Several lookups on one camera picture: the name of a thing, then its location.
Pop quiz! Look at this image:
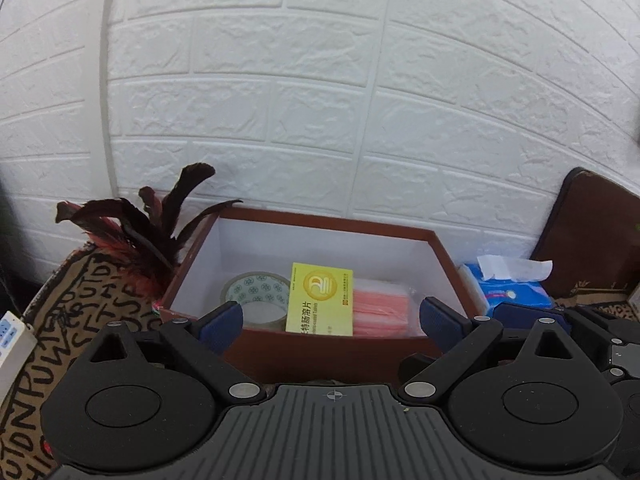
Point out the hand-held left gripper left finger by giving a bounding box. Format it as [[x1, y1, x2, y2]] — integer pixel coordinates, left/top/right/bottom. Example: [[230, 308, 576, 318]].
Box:
[[77, 300, 266, 406]]

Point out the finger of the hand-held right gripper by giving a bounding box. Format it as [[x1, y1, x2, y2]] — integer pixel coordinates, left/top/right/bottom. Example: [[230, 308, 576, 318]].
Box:
[[492, 301, 572, 335]]

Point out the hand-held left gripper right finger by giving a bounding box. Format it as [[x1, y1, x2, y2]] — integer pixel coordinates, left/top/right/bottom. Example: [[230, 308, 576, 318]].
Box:
[[397, 296, 584, 406]]

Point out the green patterned tape roll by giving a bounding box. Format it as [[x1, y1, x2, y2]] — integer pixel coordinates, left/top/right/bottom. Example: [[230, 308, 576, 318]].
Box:
[[220, 270, 292, 334]]

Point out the pink zip bag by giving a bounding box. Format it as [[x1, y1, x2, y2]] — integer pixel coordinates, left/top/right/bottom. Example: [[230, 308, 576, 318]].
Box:
[[352, 277, 422, 339]]

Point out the yellow medicine box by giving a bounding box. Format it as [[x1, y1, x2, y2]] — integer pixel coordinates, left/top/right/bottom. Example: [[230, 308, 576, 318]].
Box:
[[285, 261, 355, 337]]

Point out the brown cardboard box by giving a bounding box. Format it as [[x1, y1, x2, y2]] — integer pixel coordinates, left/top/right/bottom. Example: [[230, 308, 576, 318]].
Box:
[[160, 210, 472, 386]]

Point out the blue tissue pack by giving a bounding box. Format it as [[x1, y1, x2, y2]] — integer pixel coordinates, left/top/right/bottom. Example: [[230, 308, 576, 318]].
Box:
[[457, 254, 557, 319]]

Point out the dark red feather bunch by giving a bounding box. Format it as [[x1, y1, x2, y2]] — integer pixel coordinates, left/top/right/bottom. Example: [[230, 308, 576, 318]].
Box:
[[55, 162, 244, 302]]

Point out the letter-printed blanket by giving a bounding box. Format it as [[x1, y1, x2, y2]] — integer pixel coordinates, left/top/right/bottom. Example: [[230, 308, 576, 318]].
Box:
[[0, 244, 177, 480]]

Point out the long white box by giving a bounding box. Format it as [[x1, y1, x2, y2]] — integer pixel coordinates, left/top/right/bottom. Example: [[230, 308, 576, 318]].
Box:
[[0, 309, 39, 402]]

